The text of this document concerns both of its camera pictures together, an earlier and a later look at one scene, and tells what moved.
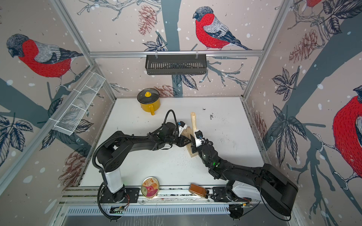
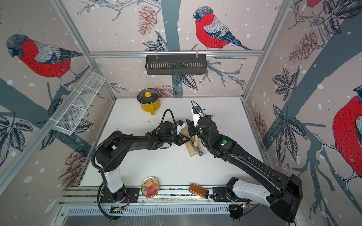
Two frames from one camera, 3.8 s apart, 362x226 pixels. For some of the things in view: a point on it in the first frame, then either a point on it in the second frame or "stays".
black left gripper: [181, 143] stays
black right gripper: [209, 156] → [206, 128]
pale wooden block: [187, 133] stays
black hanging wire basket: [175, 64] stays
